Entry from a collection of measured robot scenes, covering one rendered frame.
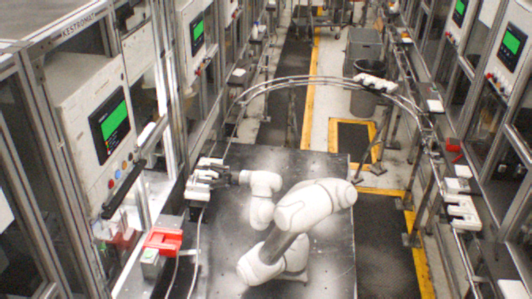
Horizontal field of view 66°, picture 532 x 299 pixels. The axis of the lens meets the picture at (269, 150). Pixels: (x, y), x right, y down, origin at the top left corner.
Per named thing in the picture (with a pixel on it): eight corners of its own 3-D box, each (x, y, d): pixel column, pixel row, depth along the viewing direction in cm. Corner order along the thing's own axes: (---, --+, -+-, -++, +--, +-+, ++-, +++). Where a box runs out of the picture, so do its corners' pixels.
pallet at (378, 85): (351, 86, 377) (354, 76, 371) (359, 81, 386) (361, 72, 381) (388, 99, 359) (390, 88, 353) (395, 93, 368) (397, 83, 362)
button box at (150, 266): (156, 280, 180) (152, 262, 173) (138, 278, 181) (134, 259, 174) (161, 266, 186) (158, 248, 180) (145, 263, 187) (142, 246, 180)
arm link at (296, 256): (313, 263, 213) (318, 233, 200) (286, 279, 204) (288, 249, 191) (294, 244, 223) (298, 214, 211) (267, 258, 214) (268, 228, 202)
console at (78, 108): (101, 221, 145) (70, 107, 119) (25, 211, 148) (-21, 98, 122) (146, 153, 180) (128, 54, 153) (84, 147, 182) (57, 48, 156)
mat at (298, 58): (308, 162, 411) (308, 161, 410) (250, 156, 416) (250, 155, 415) (322, 5, 889) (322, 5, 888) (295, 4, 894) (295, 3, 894)
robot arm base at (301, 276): (309, 251, 227) (310, 244, 224) (307, 283, 209) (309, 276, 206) (277, 246, 229) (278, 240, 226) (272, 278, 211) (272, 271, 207)
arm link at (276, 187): (251, 169, 201) (248, 195, 201) (283, 172, 200) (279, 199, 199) (254, 169, 212) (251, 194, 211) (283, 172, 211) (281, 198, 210)
